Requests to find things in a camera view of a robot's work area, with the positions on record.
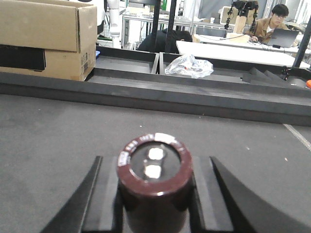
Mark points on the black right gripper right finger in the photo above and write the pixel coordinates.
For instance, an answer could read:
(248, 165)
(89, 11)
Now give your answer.
(221, 203)

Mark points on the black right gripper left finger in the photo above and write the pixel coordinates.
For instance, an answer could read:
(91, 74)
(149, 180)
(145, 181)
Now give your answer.
(95, 206)

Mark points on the dark red cylindrical capacitor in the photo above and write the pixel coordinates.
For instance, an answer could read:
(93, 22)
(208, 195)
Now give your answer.
(155, 179)

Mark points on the clear plastic bag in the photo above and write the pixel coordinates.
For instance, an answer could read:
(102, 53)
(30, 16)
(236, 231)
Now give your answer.
(188, 65)

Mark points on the white desk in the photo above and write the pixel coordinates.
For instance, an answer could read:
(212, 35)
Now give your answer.
(213, 47)

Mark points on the person in black bending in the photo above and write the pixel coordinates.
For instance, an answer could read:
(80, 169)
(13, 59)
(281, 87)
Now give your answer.
(160, 43)

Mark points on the grey laptop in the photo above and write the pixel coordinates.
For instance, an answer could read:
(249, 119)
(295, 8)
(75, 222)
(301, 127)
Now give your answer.
(283, 38)

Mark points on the seated person in brown jacket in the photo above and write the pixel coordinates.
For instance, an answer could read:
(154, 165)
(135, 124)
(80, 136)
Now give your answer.
(264, 27)

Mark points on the upper cardboard box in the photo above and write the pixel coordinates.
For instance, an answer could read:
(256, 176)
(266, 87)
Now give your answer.
(48, 24)

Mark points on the black foam tray rail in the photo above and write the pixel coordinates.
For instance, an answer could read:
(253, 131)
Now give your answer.
(235, 89)

